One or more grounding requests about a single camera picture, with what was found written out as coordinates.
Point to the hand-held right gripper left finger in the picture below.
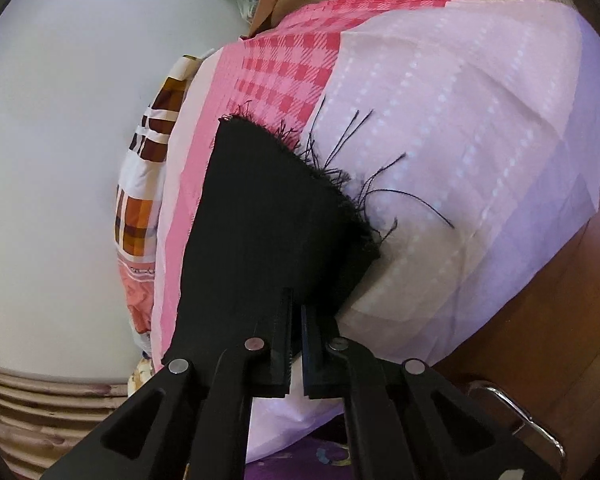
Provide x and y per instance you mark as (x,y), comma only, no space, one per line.
(282,340)

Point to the plaid and salmon pillow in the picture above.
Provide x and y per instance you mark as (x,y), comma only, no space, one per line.
(140,200)

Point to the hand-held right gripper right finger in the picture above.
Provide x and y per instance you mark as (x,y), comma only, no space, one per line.
(314,355)

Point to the brown wooden bed frame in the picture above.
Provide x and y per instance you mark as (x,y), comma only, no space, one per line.
(570,285)

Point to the pink checked bed sheet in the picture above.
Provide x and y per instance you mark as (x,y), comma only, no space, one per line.
(455,135)

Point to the bamboo mat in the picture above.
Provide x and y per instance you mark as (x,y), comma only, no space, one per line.
(40,410)

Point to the black pants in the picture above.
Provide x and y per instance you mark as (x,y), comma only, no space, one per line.
(260,210)

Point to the purple cloth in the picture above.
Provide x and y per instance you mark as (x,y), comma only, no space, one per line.
(305,452)

